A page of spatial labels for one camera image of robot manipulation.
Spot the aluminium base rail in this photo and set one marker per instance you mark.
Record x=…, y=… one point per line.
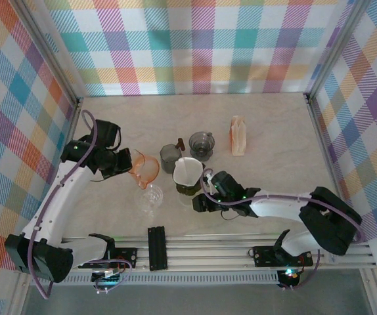
x=208, y=249

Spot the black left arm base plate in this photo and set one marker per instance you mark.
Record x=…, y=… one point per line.
x=127, y=256

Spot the clear plastic bracket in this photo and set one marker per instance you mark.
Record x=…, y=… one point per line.
x=331, y=259

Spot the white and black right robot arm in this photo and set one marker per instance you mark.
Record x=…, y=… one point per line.
x=329, y=223

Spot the dark green coffee dripper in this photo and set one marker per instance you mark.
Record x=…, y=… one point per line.
x=188, y=189

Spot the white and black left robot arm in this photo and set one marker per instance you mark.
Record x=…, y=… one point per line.
x=54, y=203

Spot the aluminium frame post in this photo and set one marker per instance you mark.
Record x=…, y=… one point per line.
x=51, y=49
x=332, y=49

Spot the smoke grey coffee dripper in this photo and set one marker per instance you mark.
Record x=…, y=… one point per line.
x=201, y=144

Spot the clear coffee dripper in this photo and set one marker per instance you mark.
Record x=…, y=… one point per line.
x=149, y=198

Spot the white paper coffee filter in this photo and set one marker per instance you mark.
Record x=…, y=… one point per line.
x=186, y=170

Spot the aluminium side rail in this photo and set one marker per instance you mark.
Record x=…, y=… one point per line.
x=321, y=138
x=72, y=124

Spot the beige paper filter stack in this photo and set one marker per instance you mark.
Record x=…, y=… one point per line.
x=240, y=138

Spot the orange filter holder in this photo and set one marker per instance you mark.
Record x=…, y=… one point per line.
x=232, y=136

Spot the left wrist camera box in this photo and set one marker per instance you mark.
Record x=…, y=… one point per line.
x=107, y=131

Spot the black bracket bar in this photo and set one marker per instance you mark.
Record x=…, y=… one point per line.
x=157, y=248

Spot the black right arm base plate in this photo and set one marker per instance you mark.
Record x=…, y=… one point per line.
x=264, y=256

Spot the orange coffee dripper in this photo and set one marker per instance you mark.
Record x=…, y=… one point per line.
x=146, y=169

